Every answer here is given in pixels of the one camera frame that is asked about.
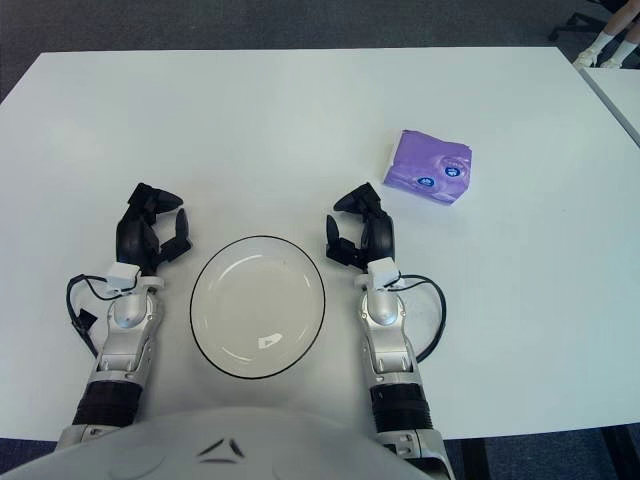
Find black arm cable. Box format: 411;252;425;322
394;273;448;361
64;273;124;359

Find dark table leg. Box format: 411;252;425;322
467;439;490;480

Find black office chair base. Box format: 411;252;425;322
548;12;609;42

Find white left wrist module box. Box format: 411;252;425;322
103;262;142;292

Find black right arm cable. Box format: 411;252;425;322
394;273;448;361

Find purple tissue paper pack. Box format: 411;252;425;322
383;128;474;207

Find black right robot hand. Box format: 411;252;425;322
325;182;397;274

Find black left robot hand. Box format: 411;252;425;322
114;182;194;277

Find white neighbouring table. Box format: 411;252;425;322
578;66;640;149

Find white wrist module box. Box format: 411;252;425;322
367;258;402;291
103;262;142;292

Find white plate with black rim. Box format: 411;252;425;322
189;235;327;379

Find white right wrist module box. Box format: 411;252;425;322
367;258;402;291

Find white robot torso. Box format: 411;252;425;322
0;405;436;480

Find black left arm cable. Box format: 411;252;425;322
64;273;124;359

